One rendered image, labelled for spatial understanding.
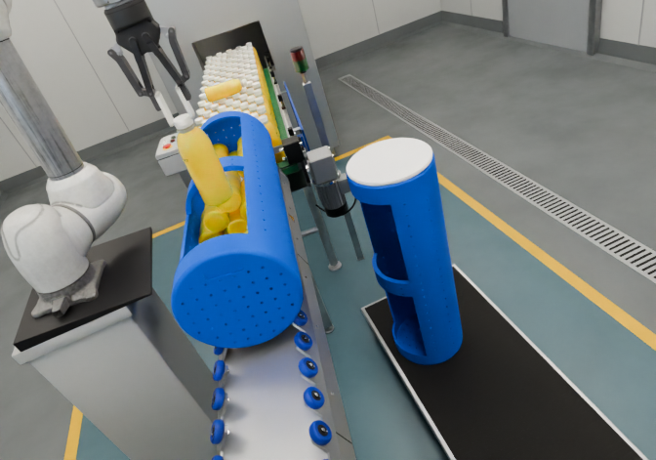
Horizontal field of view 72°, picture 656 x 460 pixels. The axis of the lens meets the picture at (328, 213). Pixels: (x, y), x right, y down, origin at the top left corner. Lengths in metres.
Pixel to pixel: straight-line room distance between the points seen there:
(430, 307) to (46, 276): 1.21
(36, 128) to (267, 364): 0.89
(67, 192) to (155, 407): 0.74
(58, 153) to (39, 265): 0.31
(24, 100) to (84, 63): 4.55
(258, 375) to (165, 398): 0.63
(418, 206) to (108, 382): 1.08
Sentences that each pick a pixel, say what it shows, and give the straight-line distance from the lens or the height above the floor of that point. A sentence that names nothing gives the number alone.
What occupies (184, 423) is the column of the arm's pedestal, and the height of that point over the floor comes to 0.45.
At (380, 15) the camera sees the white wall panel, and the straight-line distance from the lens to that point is 6.44.
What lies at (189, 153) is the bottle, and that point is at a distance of 0.99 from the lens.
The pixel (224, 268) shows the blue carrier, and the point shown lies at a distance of 0.96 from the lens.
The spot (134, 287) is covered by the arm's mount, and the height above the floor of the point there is 1.01.
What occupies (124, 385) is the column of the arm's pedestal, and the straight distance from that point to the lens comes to 1.61.
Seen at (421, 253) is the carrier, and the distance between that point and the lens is 1.51.
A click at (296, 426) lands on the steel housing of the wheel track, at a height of 0.93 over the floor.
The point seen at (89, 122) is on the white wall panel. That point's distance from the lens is 6.14.
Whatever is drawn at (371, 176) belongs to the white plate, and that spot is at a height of 1.04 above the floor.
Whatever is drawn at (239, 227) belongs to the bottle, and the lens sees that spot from 1.30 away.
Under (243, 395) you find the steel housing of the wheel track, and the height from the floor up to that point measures 0.93.
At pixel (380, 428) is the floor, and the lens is 2.01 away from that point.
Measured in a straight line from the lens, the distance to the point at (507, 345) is 1.99.
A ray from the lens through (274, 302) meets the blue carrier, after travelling 1.02.
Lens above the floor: 1.74
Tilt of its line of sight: 33 degrees down
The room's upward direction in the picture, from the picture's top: 19 degrees counter-clockwise
